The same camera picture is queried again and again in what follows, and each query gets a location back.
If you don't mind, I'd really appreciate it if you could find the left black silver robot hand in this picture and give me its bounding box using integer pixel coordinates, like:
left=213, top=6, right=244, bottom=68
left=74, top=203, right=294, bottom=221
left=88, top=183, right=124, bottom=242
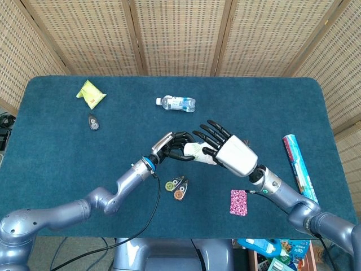
left=149, top=131, right=197, bottom=165

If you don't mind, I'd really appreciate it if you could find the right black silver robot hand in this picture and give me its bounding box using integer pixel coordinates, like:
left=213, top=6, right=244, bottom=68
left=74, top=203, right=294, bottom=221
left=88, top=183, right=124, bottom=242
left=192, top=120, right=259, bottom=178

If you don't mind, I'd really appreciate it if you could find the white paper cup green print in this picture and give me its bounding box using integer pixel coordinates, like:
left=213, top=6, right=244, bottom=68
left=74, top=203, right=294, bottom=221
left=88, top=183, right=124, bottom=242
left=182, top=142, right=211, bottom=164

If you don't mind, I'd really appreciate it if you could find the green wheel correction tape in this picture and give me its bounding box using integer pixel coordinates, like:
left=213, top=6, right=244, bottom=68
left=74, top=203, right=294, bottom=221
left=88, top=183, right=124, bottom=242
left=165, top=174, right=186, bottom=193

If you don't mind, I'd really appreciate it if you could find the clear plastic water bottle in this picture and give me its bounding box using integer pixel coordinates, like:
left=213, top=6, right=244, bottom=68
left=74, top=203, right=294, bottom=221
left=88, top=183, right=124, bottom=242
left=155, top=95, right=196, bottom=113

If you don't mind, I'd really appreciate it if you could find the pink patterned card box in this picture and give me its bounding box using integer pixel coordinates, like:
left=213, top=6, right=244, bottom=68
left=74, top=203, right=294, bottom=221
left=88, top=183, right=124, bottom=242
left=229, top=189, right=249, bottom=216

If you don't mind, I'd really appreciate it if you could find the orange wheel correction tape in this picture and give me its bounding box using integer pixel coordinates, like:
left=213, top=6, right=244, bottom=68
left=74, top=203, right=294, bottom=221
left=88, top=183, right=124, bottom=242
left=173, top=178, right=190, bottom=202

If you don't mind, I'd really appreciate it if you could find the long blue white box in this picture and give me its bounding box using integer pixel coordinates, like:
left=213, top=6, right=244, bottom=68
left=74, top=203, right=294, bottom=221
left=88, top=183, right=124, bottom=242
left=282, top=134, right=319, bottom=204

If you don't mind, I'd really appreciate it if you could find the dark grey correction tape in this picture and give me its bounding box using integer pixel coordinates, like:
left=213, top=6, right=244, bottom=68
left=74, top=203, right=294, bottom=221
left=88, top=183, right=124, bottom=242
left=87, top=113, right=100, bottom=132

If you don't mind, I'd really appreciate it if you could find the blue table mat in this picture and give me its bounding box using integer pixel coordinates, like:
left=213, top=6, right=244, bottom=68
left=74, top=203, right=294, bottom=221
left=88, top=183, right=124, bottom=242
left=0, top=75, right=356, bottom=241

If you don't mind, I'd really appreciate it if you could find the yellow-green snack packet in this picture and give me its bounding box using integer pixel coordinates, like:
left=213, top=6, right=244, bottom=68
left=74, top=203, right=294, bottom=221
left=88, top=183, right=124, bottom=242
left=76, top=80, right=107, bottom=111

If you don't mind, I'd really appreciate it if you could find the blue plastic bottle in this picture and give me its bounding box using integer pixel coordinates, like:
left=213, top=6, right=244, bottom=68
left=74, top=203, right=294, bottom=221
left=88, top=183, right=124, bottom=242
left=236, top=238, right=280, bottom=255

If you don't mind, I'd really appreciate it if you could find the brown wooden crate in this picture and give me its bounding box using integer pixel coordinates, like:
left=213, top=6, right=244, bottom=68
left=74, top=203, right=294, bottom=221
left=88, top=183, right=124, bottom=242
left=248, top=241, right=321, bottom=271

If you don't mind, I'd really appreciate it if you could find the woven bamboo folding screen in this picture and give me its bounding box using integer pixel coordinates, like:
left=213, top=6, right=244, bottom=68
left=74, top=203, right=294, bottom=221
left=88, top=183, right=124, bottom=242
left=0, top=0, right=361, bottom=198

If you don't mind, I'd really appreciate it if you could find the grey-blue robot torso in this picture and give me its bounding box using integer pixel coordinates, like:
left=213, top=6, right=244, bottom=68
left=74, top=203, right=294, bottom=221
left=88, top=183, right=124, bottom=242
left=112, top=238, right=235, bottom=271

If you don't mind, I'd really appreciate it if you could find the colourful printed carton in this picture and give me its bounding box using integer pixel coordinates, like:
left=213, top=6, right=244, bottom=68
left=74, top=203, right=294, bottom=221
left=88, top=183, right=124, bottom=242
left=279, top=239, right=311, bottom=262

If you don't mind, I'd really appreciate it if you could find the green white package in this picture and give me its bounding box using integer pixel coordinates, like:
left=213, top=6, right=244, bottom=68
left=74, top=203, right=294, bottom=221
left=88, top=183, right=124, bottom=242
left=266, top=256, right=298, bottom=271

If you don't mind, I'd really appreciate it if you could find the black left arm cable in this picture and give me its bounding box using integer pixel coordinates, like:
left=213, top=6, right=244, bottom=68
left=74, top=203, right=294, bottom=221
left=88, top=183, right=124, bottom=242
left=52, top=172, right=161, bottom=271

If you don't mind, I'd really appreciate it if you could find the blue floor cable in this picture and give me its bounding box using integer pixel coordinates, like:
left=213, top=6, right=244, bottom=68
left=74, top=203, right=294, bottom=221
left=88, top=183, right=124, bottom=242
left=52, top=237, right=70, bottom=256

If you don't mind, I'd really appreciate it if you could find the black equipment with cables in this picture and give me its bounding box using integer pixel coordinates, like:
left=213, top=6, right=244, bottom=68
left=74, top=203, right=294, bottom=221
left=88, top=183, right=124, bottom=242
left=0, top=111, right=14, bottom=152

